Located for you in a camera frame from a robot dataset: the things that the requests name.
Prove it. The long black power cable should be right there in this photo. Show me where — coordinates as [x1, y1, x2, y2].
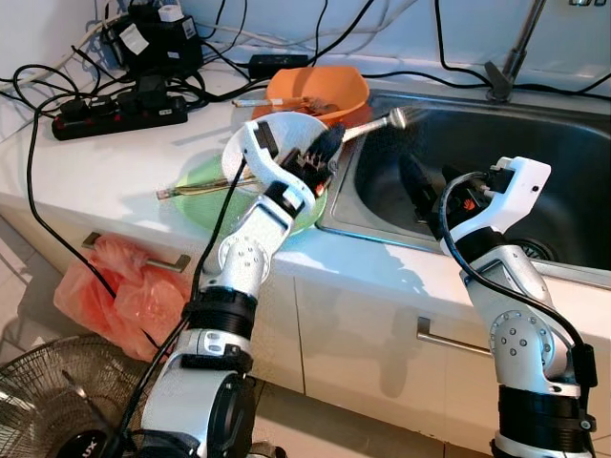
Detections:
[27, 65, 165, 349]

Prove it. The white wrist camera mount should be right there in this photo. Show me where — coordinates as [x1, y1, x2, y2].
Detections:
[447, 156, 554, 245]
[239, 114, 331, 217]

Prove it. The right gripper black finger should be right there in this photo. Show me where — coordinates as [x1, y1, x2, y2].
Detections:
[420, 177, 452, 232]
[396, 153, 431, 213]

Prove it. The red plastic bag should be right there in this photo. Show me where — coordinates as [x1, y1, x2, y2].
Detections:
[54, 236, 197, 362]

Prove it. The metal cabinet handle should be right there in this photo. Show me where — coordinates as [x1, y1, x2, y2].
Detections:
[416, 317, 497, 357]
[81, 232, 192, 275]

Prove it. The white kitchen cabinet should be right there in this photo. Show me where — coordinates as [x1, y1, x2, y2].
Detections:
[0, 215, 611, 457]

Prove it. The light green plate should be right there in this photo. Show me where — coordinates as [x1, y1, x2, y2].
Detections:
[175, 153, 327, 238]

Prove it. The black power strip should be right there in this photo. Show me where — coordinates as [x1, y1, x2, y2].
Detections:
[51, 91, 190, 142]

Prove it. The orange plate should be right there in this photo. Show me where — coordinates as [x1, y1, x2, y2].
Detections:
[250, 103, 359, 131]

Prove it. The black charger with white label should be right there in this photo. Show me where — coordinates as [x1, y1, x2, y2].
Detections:
[103, 3, 204, 79]

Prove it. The stainless steel sink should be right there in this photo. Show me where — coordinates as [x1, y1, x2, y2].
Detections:
[315, 91, 611, 287]

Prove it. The orange plastic bowl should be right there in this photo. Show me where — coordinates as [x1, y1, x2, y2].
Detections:
[265, 65, 371, 125]

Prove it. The grey wire-guard fan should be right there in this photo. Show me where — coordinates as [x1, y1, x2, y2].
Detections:
[0, 334, 158, 458]

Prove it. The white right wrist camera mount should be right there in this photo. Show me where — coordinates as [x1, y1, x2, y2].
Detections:
[447, 156, 554, 245]

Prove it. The metal fork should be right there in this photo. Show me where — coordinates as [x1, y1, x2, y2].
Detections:
[339, 105, 428, 142]

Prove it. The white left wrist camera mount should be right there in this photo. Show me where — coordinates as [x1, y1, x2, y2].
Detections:
[239, 114, 331, 217]

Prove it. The grey metal faucet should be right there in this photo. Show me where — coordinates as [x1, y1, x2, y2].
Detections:
[484, 0, 550, 103]

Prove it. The white bowl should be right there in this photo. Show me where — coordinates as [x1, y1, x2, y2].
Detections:
[221, 112, 330, 192]

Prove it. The thin black power cable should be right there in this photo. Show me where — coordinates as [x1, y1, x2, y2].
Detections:
[368, 69, 611, 98]

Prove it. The small black adapter brick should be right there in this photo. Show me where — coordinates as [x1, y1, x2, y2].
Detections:
[248, 53, 309, 79]

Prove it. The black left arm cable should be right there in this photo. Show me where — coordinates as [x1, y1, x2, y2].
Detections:
[95, 157, 251, 458]

